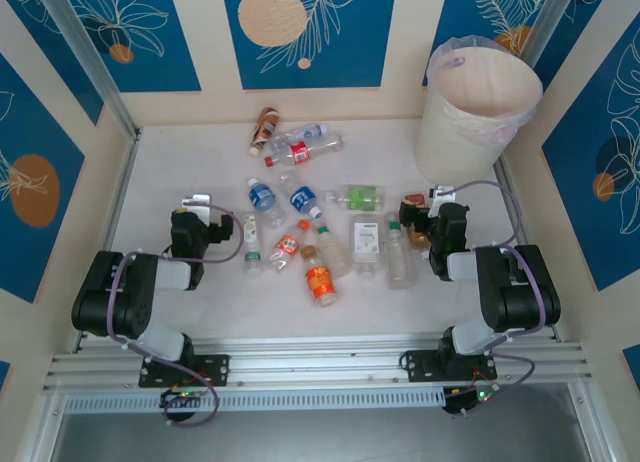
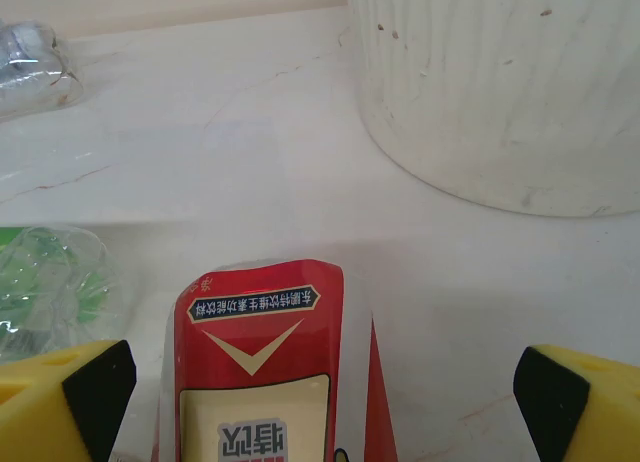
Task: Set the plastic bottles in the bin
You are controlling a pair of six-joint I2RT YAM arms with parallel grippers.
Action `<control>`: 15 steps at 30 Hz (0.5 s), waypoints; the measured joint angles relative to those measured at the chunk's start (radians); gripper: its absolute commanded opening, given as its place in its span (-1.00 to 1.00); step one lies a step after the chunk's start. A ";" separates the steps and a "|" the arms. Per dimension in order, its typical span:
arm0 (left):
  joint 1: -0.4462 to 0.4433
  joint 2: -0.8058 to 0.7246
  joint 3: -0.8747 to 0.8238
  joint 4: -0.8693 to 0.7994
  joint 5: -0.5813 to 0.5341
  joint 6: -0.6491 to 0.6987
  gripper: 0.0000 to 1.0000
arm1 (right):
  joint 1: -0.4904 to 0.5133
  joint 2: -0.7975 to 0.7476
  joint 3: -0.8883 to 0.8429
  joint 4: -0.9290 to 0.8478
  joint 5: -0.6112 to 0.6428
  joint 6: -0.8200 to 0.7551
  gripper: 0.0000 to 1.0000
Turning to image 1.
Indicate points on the amber bottle red yellow label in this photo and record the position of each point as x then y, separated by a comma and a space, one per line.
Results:
414, 199

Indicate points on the tall clear bottle green cap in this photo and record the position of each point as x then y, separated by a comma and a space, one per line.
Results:
399, 262

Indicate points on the slim clear bottle green band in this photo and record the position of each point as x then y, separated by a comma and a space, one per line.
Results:
252, 242

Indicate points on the blue barcode label bottle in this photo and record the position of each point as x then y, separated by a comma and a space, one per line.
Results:
261, 197

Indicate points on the square bottle white label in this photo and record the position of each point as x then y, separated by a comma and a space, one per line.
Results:
366, 239

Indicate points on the clear bottle green label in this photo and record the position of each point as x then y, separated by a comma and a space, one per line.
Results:
359, 197

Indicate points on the crushed bottle orange label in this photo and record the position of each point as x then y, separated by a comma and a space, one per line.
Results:
286, 244

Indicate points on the blue white-stripe label bottle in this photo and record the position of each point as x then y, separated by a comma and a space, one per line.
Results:
302, 198

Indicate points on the brown bottle cream cap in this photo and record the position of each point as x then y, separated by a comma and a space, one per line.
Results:
264, 127

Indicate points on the cola bottle red label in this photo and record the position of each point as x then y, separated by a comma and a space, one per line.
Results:
300, 152

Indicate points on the orange juice bottle brown cap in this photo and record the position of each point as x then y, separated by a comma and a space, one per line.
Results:
320, 282

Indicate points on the clear bottle pale blue cap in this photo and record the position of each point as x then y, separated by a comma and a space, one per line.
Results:
305, 132

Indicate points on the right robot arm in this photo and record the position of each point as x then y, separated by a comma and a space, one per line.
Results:
520, 292

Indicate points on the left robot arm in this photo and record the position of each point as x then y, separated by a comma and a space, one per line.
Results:
110, 292

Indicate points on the cream waste bin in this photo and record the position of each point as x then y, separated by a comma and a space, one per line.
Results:
450, 147

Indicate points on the cloudy bottle green neck band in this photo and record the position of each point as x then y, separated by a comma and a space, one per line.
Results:
334, 254

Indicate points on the left circuit board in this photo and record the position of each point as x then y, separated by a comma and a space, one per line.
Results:
182, 396

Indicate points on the circuit board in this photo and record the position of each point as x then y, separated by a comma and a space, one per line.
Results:
182, 396
480, 396

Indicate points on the right circuit board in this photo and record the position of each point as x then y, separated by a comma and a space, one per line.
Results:
480, 396

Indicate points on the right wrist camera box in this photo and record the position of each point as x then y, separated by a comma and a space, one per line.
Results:
442, 192

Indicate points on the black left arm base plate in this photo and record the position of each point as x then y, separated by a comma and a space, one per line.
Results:
220, 369

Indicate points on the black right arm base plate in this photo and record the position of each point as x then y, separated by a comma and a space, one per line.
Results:
415, 364

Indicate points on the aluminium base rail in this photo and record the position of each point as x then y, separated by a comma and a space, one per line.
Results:
320, 362

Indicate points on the aluminium frame post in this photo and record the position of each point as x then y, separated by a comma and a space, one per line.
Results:
547, 22
85, 47

